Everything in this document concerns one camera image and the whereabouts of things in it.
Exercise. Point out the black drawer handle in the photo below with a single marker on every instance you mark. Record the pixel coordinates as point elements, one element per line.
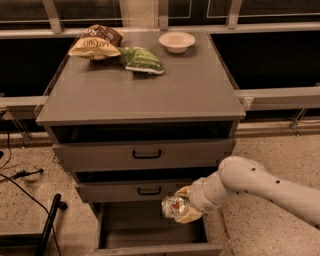
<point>147,155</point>
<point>149,192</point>

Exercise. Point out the black stand leg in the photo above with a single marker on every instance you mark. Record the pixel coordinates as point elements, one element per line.
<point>37,240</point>

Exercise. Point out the green chip bag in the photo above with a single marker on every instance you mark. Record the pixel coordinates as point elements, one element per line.
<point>139,59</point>

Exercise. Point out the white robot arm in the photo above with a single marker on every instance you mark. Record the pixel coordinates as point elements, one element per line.
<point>237,175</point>

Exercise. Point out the grey drawer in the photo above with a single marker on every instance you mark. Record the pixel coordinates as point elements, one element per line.
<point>121,186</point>
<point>109,147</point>
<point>139,229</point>

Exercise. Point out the top grey drawer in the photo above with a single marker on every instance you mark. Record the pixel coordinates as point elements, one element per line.
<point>109,147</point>

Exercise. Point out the black middle drawer handle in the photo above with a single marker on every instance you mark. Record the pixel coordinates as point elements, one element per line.
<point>149,192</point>

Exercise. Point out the white bowl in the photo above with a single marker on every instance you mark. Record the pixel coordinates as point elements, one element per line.
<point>176,42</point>

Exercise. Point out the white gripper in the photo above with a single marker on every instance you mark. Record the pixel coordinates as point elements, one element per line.
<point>196,195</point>

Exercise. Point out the bottom grey drawer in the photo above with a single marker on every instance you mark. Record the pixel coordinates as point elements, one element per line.
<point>139,229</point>

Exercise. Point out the grey drawer cabinet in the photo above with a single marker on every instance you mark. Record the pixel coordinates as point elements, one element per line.
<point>194,87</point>

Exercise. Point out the middle grey drawer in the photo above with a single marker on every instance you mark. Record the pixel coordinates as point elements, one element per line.
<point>121,186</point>

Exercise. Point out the brown yellow chip bag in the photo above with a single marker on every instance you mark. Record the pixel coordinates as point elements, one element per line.
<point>98,42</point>

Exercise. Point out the black top drawer handle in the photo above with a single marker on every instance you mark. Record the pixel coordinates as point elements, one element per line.
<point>147,155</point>

